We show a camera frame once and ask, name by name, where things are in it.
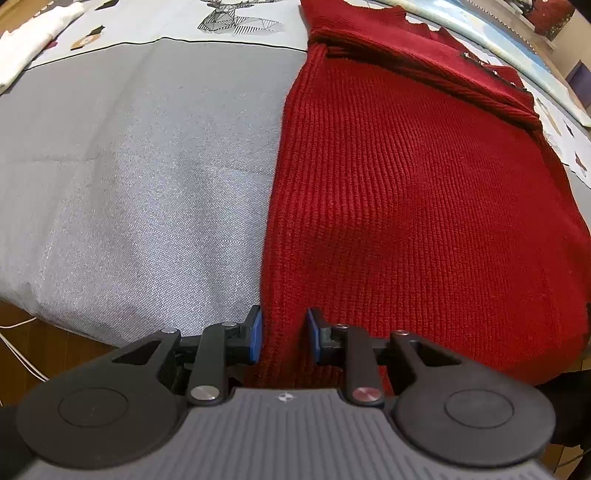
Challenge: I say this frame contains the purple box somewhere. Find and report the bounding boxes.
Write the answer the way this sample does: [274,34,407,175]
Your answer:
[566,64,591,128]

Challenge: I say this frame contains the white cloth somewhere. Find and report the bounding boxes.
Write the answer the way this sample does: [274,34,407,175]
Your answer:
[0,0,87,92]

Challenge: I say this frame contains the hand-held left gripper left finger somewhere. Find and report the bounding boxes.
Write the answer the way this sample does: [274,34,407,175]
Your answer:
[112,305,264,407]

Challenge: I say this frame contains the grey printed bed sheet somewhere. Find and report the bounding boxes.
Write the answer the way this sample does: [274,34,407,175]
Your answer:
[0,0,591,349]

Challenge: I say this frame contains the red patterned cloth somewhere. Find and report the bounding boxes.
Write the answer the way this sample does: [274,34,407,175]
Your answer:
[525,0,583,38]

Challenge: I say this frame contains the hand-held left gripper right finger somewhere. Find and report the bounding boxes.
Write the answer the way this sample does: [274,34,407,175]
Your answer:
[307,308,463,408]

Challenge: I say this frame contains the red knit sweater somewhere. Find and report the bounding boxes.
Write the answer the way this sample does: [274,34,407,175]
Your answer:
[242,0,591,389]

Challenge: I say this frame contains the white cable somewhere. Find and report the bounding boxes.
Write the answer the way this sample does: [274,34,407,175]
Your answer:
[0,318,52,383]

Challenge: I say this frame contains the person's dark clothing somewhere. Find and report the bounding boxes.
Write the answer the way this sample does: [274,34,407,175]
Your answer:
[531,332,591,452]

